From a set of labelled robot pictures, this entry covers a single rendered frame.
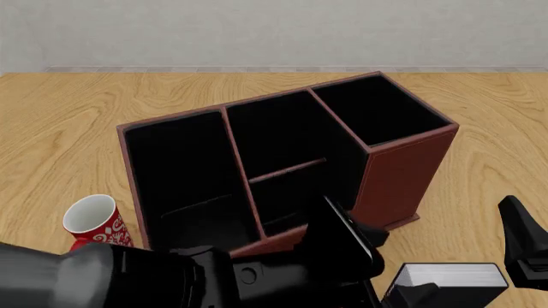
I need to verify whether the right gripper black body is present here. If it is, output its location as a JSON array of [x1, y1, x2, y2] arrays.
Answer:
[[503, 254, 548, 290]]

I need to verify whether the black book with white pages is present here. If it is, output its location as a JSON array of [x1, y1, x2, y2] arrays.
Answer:
[[382, 262, 510, 308]]

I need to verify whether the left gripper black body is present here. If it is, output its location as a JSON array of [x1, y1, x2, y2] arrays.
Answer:
[[233, 254, 383, 308]]

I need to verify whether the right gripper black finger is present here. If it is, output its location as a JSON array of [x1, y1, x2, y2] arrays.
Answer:
[[497, 194, 548, 262]]

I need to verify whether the red mug with white pattern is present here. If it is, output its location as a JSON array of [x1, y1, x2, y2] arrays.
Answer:
[[63, 193, 134, 253]]

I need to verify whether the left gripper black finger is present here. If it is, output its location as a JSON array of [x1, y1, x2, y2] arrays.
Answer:
[[382, 282, 439, 308], [354, 223, 390, 249]]

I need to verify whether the red-brown desk caddy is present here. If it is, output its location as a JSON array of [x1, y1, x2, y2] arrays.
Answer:
[[116, 70, 461, 259]]

